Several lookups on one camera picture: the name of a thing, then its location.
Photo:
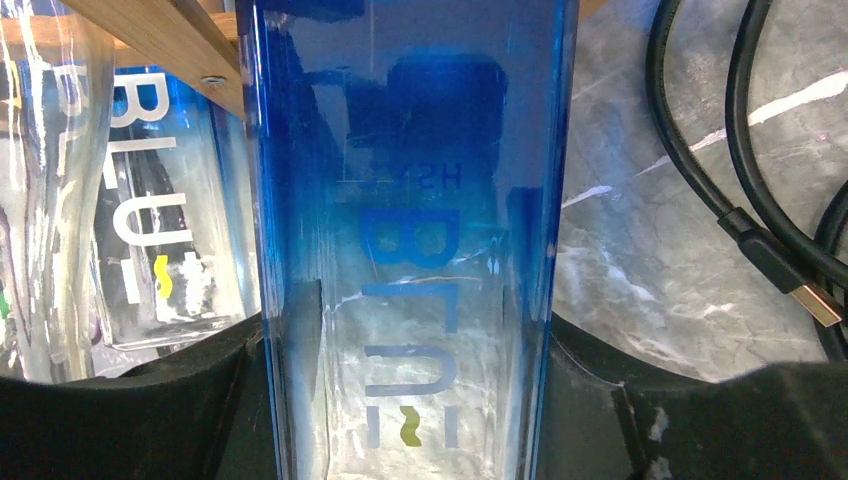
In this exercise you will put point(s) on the wooden wine rack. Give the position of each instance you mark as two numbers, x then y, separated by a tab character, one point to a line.
200	48

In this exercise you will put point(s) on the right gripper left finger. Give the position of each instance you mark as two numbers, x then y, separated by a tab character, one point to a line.
200	413

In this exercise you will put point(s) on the tall blue square bottle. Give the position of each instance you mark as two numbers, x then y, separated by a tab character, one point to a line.
407	168

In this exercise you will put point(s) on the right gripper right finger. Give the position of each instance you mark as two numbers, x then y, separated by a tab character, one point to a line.
608	415

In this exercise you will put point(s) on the clear glass bottle in rack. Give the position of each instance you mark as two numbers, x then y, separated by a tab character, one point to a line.
57	72

